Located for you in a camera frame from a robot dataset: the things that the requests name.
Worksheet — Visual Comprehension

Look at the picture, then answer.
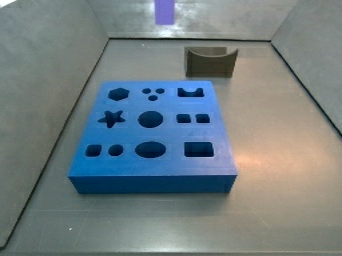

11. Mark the blue shape-sorter block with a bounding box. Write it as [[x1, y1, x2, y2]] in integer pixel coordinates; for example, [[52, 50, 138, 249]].
[[68, 81, 238, 194]]

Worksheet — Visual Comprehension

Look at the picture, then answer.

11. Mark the dark grey curved holder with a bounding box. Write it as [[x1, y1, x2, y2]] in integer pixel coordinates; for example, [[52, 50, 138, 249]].
[[185, 47, 239, 78]]

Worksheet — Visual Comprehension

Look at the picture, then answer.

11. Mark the purple strip on wall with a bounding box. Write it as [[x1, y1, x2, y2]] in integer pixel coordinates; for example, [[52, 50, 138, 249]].
[[155, 0, 175, 25]]

